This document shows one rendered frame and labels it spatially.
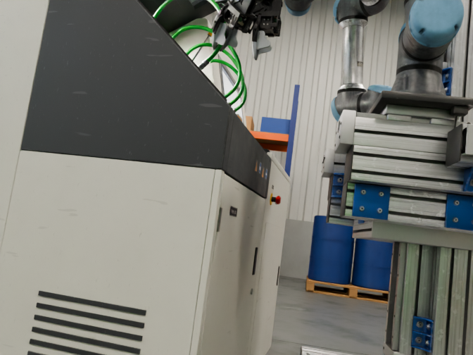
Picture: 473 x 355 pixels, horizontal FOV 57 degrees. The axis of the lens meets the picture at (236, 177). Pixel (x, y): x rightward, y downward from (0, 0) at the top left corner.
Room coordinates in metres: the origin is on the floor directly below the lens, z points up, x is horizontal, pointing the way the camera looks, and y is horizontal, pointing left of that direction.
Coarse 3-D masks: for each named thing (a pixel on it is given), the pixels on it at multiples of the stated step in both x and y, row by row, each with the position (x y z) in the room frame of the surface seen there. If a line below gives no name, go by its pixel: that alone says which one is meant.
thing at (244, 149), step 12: (240, 120) 1.17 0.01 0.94; (240, 132) 1.18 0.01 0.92; (240, 144) 1.20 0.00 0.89; (252, 144) 1.35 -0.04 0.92; (228, 156) 1.10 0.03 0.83; (240, 156) 1.22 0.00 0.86; (252, 156) 1.37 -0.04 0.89; (264, 156) 1.57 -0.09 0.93; (228, 168) 1.11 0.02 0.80; (240, 168) 1.24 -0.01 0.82; (252, 168) 1.40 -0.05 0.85; (240, 180) 1.26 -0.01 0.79; (252, 180) 1.42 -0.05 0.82; (264, 180) 1.63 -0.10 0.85; (264, 192) 1.66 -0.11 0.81
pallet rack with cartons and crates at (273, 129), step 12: (252, 120) 6.84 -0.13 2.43; (264, 120) 6.76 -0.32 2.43; (276, 120) 6.74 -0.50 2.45; (288, 120) 6.72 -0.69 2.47; (252, 132) 6.60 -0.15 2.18; (264, 132) 6.58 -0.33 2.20; (276, 132) 6.73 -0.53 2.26; (288, 132) 6.71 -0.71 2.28; (264, 144) 7.37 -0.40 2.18; (276, 144) 7.35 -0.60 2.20; (288, 144) 6.52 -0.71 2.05; (288, 156) 6.52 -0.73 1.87; (288, 168) 6.52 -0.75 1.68
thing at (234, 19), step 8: (232, 0) 1.20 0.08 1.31; (240, 0) 1.19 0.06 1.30; (248, 0) 1.16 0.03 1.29; (256, 0) 1.16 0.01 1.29; (224, 8) 1.22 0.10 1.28; (232, 8) 1.18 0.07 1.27; (240, 8) 1.18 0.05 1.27; (248, 8) 1.18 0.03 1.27; (224, 16) 1.22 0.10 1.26; (232, 16) 1.20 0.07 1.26; (240, 16) 1.19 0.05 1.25; (248, 16) 1.19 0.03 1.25; (232, 24) 1.21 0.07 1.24; (240, 24) 1.21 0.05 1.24; (248, 24) 1.21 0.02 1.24; (248, 32) 1.24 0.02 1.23
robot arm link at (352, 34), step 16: (336, 0) 1.70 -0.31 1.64; (352, 0) 1.64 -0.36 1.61; (336, 16) 1.72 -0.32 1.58; (352, 16) 1.65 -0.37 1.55; (368, 16) 1.67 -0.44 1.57; (352, 32) 1.67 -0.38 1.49; (352, 48) 1.68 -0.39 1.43; (352, 64) 1.68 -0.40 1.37; (352, 80) 1.69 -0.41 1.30; (336, 96) 1.76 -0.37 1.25; (352, 96) 1.68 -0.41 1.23; (336, 112) 1.73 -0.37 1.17
